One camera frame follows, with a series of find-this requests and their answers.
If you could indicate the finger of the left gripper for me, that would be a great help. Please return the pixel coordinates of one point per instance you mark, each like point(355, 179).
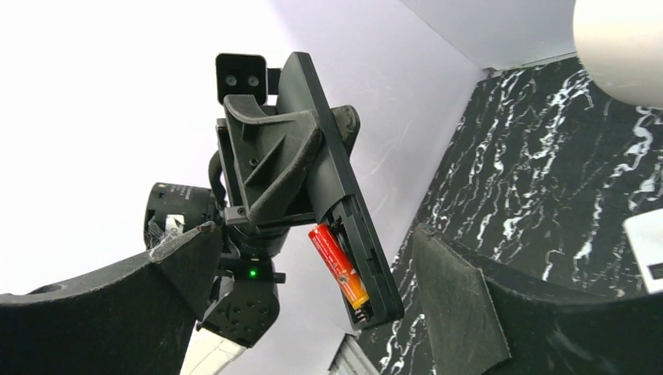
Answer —
point(344, 131)
point(273, 154)

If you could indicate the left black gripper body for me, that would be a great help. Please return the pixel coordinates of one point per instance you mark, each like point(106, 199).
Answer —
point(298, 213)

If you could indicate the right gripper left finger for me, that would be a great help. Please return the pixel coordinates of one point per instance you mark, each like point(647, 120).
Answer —
point(135, 316)

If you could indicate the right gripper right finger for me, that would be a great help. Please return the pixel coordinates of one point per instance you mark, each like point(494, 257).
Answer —
point(484, 317)

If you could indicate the black remote control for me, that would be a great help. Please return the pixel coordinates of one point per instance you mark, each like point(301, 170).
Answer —
point(338, 202)

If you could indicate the white remote control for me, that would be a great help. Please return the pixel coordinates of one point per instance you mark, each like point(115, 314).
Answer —
point(644, 232)

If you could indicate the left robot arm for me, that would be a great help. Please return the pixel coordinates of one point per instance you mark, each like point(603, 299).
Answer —
point(243, 303)

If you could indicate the white cylinder orange face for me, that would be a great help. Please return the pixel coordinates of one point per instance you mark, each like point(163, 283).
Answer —
point(619, 43)

